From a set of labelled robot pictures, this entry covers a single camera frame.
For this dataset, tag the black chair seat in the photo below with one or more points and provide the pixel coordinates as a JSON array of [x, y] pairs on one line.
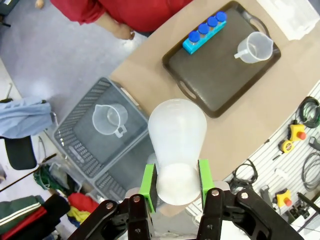
[[21, 153]]

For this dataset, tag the red crumpled cloth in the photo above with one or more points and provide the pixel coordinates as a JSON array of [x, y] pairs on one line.
[[82, 201]]

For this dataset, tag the person red jacket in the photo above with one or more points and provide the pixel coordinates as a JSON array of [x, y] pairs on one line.
[[140, 12]]

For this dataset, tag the person right hand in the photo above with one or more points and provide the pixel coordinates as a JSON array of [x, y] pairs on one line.
[[124, 32]]

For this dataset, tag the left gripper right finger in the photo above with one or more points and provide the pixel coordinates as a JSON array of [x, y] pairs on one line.
[[206, 180]]

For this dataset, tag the white plastic bottle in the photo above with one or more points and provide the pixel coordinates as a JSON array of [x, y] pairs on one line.
[[177, 140]]

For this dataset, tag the black garment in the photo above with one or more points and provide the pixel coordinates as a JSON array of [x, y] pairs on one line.
[[50, 215]]

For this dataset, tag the white plastic basket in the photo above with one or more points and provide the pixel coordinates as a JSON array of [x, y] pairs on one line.
[[295, 20]]

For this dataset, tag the gray basket holding cups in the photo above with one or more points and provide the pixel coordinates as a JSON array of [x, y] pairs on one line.
[[82, 147]]

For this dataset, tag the yellow crumpled cloth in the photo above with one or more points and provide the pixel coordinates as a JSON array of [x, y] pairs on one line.
[[78, 215]]

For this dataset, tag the dark brown tray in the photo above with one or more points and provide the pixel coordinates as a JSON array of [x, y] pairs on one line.
[[215, 82]]

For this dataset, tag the green striped jacket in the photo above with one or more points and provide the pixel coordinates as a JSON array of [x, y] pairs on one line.
[[17, 212]]

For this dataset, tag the yellow emergency stop button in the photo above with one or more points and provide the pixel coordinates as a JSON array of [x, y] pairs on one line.
[[297, 131], [284, 198]]

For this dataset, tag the yellow tape measure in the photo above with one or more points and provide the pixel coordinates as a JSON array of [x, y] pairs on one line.
[[287, 146]]

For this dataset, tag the blue tube rack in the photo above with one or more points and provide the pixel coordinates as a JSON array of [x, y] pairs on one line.
[[192, 48]]

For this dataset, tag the person right forearm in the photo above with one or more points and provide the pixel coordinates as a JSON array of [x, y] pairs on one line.
[[106, 21]]

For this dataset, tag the clear plastic measuring cup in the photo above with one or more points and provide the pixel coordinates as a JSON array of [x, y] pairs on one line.
[[110, 120], [257, 47]]

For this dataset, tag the orange tube blue cap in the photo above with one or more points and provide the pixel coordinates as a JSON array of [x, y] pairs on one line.
[[203, 29], [194, 37], [212, 22], [221, 17]]

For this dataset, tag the light blue cloth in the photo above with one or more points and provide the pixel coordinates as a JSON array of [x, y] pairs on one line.
[[22, 116]]

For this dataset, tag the thin wooden stick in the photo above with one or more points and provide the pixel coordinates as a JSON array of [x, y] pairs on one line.
[[27, 172]]

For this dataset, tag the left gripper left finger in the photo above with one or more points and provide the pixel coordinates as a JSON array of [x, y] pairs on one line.
[[147, 190]]

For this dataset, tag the white slatted panel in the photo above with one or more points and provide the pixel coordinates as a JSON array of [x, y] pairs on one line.
[[270, 160]]

